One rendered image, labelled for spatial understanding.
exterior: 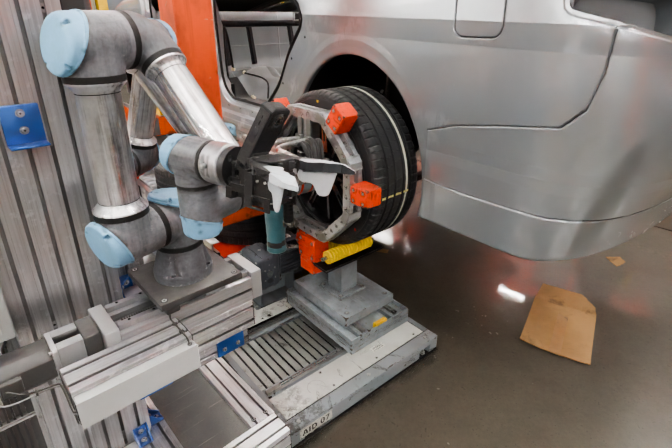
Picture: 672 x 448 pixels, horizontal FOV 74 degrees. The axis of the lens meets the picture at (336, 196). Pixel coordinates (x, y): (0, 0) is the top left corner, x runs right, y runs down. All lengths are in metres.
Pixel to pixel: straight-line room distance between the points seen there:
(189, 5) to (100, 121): 1.03
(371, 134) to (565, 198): 0.68
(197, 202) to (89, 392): 0.49
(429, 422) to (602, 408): 0.71
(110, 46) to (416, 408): 1.65
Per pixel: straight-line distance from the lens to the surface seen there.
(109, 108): 1.01
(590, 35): 1.32
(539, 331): 2.50
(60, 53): 0.98
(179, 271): 1.20
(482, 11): 1.45
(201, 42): 1.97
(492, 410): 2.05
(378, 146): 1.64
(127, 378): 1.13
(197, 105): 0.98
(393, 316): 2.13
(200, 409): 1.74
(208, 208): 0.85
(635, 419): 2.25
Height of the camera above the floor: 1.45
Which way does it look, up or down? 22 degrees down
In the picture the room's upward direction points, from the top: straight up
